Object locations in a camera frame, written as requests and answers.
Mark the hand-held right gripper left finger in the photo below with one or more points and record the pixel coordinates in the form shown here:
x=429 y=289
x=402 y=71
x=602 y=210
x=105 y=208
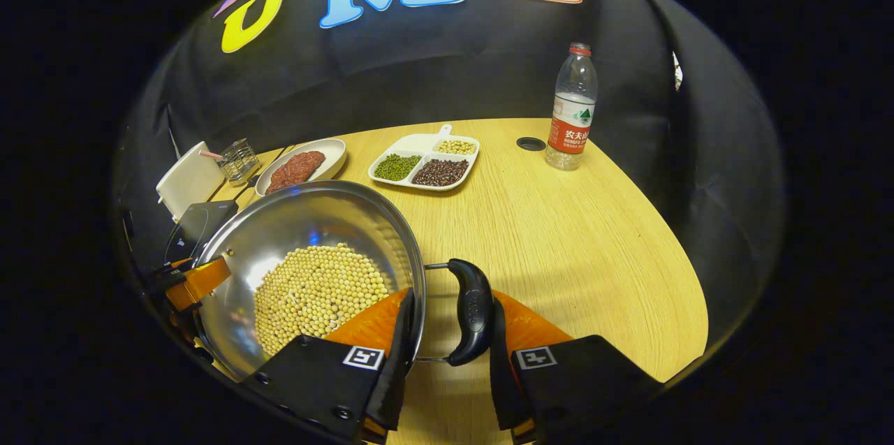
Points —
x=399 y=361

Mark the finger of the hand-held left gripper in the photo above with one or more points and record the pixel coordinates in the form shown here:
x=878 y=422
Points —
x=202 y=281

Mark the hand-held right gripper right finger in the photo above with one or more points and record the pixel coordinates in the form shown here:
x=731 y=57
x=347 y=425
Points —
x=499 y=375

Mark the black induction cooktop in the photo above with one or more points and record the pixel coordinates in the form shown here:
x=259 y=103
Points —
x=202 y=221

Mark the pile of soybeans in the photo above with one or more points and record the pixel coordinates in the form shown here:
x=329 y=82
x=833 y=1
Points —
x=314 y=291

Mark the white toaster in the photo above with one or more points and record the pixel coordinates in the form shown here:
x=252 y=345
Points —
x=188 y=179

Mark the red meat slice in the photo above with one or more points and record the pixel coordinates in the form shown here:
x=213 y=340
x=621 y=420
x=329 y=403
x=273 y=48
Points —
x=309 y=163
x=281 y=181

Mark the pink striped straw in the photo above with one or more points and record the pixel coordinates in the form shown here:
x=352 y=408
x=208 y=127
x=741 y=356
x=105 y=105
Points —
x=209 y=154

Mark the round white plate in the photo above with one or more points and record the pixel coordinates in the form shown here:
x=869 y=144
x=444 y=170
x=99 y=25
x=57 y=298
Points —
x=335 y=155

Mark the heap of dark red beans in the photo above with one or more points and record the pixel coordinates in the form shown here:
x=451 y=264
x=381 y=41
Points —
x=440 y=172

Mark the heap of green beans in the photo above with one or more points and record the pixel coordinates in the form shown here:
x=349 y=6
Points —
x=397 y=167

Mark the small heap of yellow beans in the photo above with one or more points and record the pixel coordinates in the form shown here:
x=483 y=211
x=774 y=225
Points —
x=455 y=147

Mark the white divided tray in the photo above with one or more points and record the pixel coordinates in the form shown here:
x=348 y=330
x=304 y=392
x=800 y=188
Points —
x=444 y=129

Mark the clear water bottle red label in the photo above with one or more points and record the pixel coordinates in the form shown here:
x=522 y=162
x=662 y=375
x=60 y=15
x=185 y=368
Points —
x=571 y=130

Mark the black backdrop cloth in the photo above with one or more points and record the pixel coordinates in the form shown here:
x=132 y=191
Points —
x=433 y=75

